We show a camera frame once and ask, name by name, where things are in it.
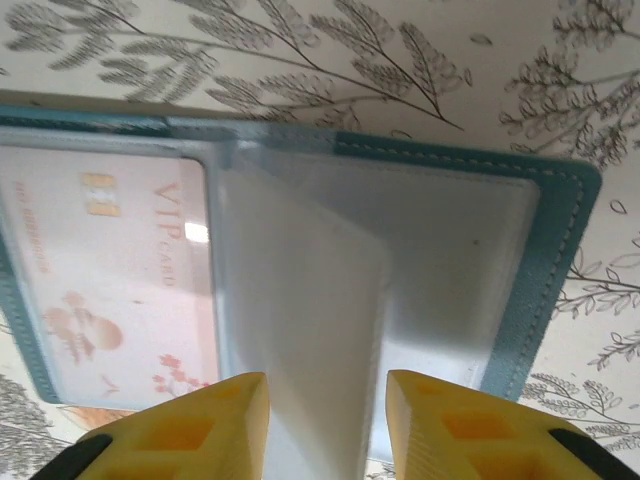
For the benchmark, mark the pink VIP card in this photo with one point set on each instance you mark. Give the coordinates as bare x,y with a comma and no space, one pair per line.
100,250

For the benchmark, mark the teal card holder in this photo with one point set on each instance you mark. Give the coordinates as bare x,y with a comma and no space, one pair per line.
550,225

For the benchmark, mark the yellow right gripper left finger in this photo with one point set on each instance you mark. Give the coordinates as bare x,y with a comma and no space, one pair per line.
190,435

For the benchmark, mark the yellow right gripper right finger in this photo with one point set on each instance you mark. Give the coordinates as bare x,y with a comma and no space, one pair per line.
475,435

